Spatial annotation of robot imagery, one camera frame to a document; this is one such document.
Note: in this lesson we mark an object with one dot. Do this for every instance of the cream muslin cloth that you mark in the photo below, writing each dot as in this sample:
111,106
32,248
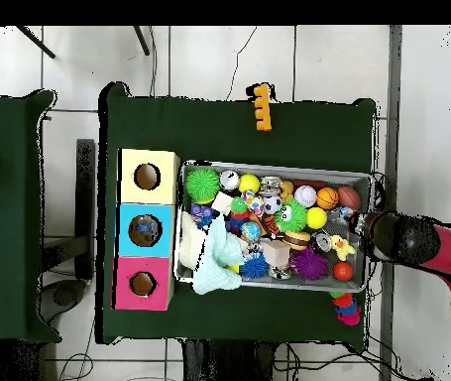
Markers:
190,246

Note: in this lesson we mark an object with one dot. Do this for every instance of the mint green cloth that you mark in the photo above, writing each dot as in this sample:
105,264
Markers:
221,262

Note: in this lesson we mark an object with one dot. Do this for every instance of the green spiky ball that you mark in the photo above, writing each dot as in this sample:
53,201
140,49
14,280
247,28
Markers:
202,185
292,216

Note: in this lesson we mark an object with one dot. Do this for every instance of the clear plastic packet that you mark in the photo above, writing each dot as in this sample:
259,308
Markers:
146,231
344,214

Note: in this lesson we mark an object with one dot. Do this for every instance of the purple spiky toy with eyes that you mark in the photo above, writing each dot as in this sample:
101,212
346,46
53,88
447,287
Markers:
310,263

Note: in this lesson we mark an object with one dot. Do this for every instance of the black can with silver top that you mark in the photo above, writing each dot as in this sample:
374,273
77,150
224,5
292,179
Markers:
322,240

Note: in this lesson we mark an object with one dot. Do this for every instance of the orange plastic comb toy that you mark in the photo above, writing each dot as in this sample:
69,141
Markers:
263,107

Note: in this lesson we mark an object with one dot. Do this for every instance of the yellow duck toy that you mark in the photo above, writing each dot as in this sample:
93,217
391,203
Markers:
341,246

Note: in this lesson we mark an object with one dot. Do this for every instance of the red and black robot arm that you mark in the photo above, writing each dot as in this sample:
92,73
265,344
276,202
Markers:
439,246

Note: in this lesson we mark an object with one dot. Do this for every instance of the wooden box with three holes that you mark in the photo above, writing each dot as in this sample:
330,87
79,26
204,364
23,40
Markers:
166,195

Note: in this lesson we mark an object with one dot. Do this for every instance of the clear mesh bin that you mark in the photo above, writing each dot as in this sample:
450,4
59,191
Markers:
201,279

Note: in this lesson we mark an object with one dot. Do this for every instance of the plain wooden cube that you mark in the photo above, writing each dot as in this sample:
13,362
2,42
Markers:
275,254

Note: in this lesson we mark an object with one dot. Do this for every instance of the toy hamburger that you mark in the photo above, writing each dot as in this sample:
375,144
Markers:
296,240

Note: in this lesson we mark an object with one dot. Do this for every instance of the dark green tablecloth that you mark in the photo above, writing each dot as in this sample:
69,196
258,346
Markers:
209,135
19,198

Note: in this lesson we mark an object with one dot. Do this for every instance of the white baseball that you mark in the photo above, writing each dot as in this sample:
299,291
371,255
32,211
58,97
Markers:
305,195

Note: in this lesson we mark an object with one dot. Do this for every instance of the yellow smiley ball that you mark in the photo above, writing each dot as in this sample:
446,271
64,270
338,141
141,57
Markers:
316,217

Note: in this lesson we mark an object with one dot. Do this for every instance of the small orange basketball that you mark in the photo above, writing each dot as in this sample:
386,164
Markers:
327,198

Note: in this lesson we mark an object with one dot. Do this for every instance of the black tripod leg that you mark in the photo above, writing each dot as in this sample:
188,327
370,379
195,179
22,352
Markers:
142,40
35,41

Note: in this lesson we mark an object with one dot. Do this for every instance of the grey floor strip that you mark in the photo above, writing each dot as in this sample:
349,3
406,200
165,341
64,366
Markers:
395,119

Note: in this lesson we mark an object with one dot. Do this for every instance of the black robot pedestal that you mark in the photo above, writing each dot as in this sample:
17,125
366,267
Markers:
225,365

